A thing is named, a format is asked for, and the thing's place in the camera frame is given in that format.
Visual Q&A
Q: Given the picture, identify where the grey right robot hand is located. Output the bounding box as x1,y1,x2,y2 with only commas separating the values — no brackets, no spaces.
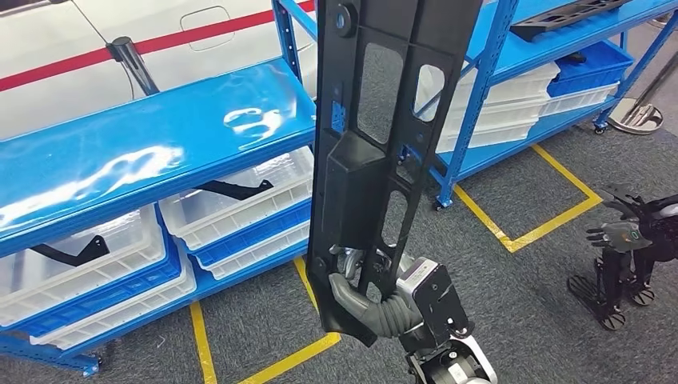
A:
328,244,425,340

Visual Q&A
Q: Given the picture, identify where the black plastic panel part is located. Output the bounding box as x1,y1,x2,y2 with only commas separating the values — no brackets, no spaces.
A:
509,0,634,42
305,0,484,348

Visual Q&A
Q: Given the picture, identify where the blue metal shelf rack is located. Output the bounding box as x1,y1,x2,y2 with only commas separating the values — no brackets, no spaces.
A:
0,0,351,378
418,0,678,210

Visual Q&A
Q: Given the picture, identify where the blue plastic bin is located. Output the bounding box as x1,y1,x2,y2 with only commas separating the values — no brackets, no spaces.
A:
0,209,184,340
193,198,313,269
547,41,634,99

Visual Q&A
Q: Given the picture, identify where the black humanoid robot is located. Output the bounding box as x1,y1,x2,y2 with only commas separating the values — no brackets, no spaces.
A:
566,182,678,332

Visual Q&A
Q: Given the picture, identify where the chrome stanchion with round base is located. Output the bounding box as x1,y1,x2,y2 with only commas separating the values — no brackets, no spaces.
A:
608,58,678,136

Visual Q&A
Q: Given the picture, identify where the red barrier belt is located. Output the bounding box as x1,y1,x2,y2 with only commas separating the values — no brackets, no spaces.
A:
0,0,316,94

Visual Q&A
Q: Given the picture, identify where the white car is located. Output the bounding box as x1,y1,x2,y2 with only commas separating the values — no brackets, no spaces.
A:
0,0,319,142

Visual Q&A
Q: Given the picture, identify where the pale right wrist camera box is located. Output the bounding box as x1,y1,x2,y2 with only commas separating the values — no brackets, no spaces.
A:
396,258,475,351

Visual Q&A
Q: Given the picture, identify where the black angled bracket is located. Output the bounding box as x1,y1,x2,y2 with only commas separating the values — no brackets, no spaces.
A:
30,234,110,268
196,178,275,202

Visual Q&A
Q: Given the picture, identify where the chrome stanchion post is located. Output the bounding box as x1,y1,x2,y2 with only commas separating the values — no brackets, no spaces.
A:
106,35,161,98

